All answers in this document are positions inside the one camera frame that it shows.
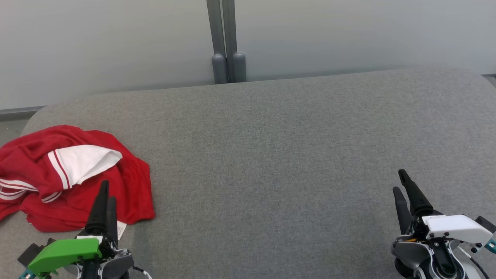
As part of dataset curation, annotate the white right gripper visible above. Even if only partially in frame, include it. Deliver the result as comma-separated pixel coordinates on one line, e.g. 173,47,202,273
393,169,493,277

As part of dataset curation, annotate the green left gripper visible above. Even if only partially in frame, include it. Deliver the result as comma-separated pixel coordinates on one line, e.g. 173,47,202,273
26,180,119,279

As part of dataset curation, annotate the red jersey with number 23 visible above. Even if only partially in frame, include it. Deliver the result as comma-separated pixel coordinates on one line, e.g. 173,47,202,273
25,155,156,240

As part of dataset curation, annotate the red white-sleeved t-shirt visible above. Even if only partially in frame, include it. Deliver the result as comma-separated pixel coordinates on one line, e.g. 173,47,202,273
0,125,155,233

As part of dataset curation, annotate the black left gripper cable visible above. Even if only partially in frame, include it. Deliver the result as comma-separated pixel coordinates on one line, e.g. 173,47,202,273
132,265,152,279

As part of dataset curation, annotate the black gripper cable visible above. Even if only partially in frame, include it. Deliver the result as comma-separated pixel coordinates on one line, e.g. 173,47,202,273
132,265,152,279
457,246,491,279

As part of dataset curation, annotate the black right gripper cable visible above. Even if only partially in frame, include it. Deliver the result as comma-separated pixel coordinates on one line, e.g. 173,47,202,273
457,246,491,279

